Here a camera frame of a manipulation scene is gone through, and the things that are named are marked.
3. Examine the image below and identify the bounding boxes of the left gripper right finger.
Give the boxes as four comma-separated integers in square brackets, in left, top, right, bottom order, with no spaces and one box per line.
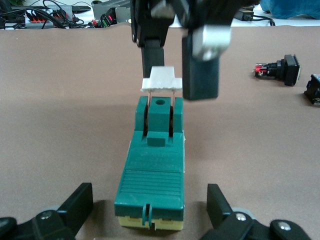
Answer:
[199,183,320,240]

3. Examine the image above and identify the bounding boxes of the green push button grey block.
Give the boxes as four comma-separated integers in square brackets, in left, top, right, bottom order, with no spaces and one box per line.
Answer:
[303,73,320,106]

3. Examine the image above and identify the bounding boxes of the black power adapter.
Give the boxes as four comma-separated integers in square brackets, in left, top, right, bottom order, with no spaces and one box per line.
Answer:
[236,7,277,27]

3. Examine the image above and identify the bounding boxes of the green load switch white handle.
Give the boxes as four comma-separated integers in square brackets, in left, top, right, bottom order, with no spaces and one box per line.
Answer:
[113,65,186,231]

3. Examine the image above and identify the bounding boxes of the blue cloth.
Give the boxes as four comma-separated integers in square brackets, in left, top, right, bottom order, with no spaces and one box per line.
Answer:
[259,0,320,20]

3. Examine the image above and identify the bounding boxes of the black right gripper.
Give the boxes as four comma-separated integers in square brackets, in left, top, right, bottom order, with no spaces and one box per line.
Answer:
[129,0,260,101]

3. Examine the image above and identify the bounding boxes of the black push button red terminals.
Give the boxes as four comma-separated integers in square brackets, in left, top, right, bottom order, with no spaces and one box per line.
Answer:
[251,54,302,88]

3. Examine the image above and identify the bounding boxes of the grey power strip red switches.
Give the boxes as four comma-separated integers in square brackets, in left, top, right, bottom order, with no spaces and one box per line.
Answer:
[4,4,73,25]

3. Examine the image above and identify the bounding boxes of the grey metal camera bracket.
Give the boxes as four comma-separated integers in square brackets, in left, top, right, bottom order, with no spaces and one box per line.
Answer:
[91,0,133,26]

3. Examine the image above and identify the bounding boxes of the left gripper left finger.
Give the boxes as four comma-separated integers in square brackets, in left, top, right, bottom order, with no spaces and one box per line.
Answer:
[0,182,94,240]

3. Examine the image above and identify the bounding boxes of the brown table cover mat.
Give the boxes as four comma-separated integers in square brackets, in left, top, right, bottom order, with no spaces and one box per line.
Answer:
[0,18,320,240]

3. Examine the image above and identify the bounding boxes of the black device red light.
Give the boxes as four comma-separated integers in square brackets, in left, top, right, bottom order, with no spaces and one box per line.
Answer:
[99,7,119,28]

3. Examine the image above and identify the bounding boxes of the black cable bundle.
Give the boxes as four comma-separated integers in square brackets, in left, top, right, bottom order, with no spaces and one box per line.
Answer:
[0,0,101,30]

